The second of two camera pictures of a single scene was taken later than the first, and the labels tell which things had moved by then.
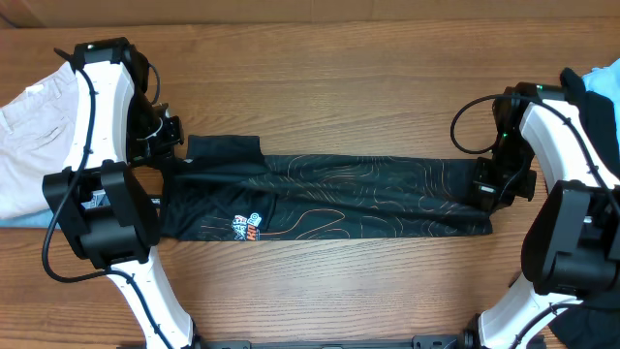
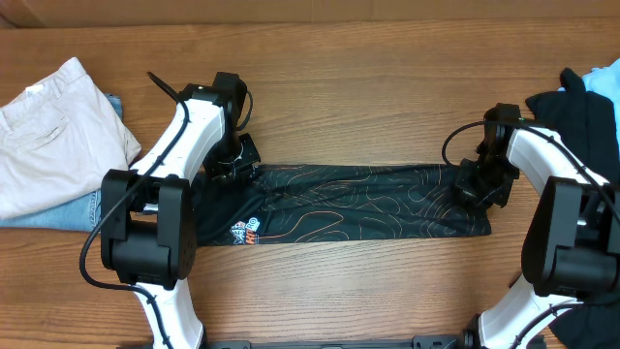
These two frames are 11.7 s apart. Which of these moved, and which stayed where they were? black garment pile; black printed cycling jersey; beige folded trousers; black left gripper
Moved: black left gripper
Stayed: black printed cycling jersey; beige folded trousers; black garment pile
